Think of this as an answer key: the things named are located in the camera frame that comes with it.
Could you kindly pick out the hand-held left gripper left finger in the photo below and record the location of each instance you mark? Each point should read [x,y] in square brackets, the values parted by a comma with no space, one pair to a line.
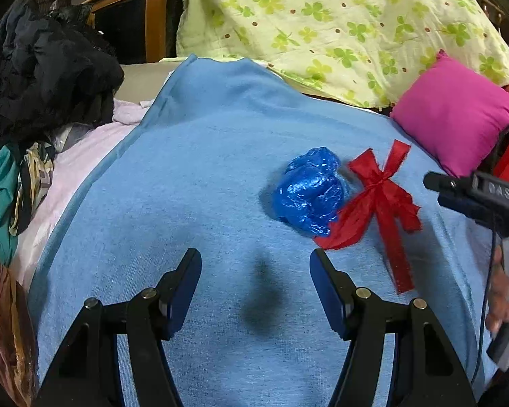
[182,292]

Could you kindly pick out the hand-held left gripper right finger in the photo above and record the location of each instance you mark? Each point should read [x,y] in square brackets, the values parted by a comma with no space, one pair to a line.
[326,292]

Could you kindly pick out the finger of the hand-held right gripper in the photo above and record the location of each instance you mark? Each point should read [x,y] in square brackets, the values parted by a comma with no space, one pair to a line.
[458,197]
[492,152]

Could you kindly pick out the red ribbon bow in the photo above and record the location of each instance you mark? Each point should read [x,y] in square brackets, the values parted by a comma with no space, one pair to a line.
[381,195]

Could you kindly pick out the blue plastic bag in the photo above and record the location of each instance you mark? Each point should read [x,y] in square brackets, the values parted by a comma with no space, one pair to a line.
[309,190]

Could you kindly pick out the person's right hand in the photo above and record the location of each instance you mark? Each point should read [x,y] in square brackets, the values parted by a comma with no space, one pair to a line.
[501,301]

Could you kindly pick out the pink pillow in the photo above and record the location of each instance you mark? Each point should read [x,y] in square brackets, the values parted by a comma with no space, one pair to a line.
[449,114]

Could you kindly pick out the blue towel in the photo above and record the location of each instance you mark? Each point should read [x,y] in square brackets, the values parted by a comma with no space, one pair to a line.
[195,157]

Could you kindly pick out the pale bed sheet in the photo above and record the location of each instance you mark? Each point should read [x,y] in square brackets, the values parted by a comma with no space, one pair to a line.
[80,152]

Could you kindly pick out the pink brown cloth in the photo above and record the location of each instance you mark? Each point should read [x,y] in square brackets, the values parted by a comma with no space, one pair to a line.
[4,326]

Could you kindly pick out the beige patterned cloth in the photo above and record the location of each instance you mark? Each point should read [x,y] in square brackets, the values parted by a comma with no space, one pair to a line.
[36,178]

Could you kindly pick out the green clover print blanket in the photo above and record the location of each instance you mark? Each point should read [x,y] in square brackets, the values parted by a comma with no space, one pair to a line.
[343,21]

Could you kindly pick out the teal cloth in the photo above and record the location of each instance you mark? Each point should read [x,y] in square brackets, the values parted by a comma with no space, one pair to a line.
[0,203]

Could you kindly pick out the black garment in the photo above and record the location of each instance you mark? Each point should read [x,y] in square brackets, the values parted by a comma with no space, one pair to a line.
[46,72]

